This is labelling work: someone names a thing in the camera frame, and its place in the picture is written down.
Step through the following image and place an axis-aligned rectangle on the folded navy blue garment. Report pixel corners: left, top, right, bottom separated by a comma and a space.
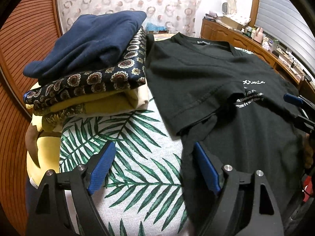
23, 11, 147, 85

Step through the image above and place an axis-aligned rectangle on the black t-shirt white print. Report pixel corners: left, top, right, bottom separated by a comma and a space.
145, 33, 306, 230

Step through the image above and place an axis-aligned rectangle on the folded yellow garment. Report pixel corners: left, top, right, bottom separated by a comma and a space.
25, 84, 149, 188

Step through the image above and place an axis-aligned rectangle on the cardboard box on sideboard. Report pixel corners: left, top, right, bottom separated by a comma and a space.
217, 14, 251, 30

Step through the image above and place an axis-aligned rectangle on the palm leaf print cushion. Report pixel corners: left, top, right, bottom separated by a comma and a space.
59, 99, 194, 235

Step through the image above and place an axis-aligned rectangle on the navy medallion patterned garment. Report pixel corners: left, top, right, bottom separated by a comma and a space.
23, 28, 146, 115

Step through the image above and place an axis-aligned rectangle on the blue object by curtain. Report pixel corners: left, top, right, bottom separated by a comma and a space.
145, 22, 169, 34

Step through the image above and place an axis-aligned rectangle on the wooden sideboard cabinet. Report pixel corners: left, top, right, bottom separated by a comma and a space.
201, 19, 314, 102

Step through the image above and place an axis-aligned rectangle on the wooden louvered wardrobe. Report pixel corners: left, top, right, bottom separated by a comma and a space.
1, 0, 61, 235

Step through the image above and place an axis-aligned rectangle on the window roller shutter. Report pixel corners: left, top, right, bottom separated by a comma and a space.
255, 0, 314, 72

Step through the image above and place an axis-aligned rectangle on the circle pattern curtain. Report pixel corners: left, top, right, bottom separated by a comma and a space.
57, 0, 201, 36

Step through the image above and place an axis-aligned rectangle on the pink ceramic jug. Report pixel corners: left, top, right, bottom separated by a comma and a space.
253, 27, 263, 44

